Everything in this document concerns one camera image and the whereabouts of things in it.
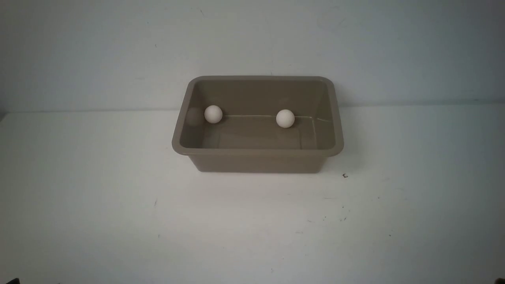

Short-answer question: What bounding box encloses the white ping-pong ball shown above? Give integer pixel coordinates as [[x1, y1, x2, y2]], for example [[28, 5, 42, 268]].
[[204, 105, 223, 124], [276, 109, 296, 128]]

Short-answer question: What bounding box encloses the tan plastic bin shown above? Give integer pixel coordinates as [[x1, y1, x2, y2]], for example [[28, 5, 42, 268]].
[[172, 75, 344, 173]]

